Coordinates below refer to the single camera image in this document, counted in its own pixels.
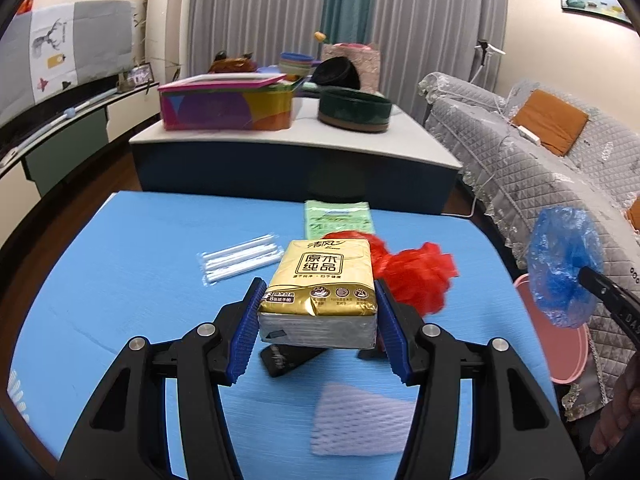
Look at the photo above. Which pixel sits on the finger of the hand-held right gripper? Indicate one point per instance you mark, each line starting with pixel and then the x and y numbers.
pixel 615 300

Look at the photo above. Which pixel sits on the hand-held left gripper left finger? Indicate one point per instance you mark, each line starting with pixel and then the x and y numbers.
pixel 245 335

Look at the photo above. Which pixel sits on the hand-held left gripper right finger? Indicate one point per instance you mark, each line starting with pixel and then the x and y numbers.
pixel 395 345

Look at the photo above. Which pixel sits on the blue plastic bag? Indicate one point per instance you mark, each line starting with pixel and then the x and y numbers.
pixel 560 260

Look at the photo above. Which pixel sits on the red plastic bag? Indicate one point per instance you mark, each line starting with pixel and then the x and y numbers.
pixel 420 275

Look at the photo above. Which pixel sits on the clear packet of straws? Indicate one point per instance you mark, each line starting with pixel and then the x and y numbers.
pixel 235 260

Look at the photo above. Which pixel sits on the pink plastic bin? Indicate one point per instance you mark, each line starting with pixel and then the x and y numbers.
pixel 555 355

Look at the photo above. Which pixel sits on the gold tissue pack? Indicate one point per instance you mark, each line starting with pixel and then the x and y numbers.
pixel 320 280

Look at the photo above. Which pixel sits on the person's right hand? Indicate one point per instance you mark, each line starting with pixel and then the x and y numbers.
pixel 617 415

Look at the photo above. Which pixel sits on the white foam net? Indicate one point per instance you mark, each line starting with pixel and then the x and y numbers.
pixel 360 420

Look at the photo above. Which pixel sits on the blue table mat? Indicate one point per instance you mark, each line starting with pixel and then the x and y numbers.
pixel 150 285

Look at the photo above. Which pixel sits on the light green snack packet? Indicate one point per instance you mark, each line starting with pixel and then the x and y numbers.
pixel 335 217

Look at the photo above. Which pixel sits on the sofa with grey quilted cover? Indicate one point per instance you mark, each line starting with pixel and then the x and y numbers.
pixel 525 170

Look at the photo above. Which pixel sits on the white-topped blue coffee table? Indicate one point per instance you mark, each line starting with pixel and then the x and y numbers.
pixel 300 160

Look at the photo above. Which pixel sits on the white power strip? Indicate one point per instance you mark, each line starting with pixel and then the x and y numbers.
pixel 527 134

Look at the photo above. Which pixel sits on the orange cushion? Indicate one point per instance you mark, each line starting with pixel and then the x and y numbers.
pixel 550 120

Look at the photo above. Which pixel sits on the colourful rectangular box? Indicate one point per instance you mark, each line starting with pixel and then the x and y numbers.
pixel 225 110

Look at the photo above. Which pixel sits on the dark green round tin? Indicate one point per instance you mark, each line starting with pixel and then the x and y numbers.
pixel 355 110

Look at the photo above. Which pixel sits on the light green roll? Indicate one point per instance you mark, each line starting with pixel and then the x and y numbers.
pixel 309 86

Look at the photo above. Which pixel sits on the dark cabinet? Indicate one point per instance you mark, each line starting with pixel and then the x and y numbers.
pixel 65 145

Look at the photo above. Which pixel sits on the purple plastic container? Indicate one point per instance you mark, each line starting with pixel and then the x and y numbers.
pixel 267 69

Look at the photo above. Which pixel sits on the brown figurine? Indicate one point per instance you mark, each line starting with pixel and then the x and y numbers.
pixel 230 64

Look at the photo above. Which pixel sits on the stack of plastic bowls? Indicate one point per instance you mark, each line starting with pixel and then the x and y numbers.
pixel 295 65

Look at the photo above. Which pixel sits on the pink lace bag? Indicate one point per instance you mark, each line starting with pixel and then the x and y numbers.
pixel 369 70

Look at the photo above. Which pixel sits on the white clip stand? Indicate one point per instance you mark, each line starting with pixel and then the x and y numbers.
pixel 484 52

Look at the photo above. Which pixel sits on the light blue rod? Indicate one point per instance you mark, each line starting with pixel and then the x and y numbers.
pixel 70 111

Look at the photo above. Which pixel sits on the yellow flower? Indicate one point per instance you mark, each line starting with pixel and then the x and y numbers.
pixel 320 37

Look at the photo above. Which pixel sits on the white standing air conditioner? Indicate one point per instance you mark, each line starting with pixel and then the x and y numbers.
pixel 170 20

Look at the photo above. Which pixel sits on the grey curtain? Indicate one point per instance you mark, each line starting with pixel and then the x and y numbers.
pixel 440 20
pixel 260 10

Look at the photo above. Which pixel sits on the grey deer-print cover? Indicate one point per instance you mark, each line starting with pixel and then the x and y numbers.
pixel 85 35

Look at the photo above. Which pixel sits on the teal curtain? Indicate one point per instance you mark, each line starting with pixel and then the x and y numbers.
pixel 350 0

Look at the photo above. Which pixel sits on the small photo frame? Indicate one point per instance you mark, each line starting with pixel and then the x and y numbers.
pixel 141 75

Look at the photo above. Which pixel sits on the red knot wall ornament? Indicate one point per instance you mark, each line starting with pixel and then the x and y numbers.
pixel 26 4

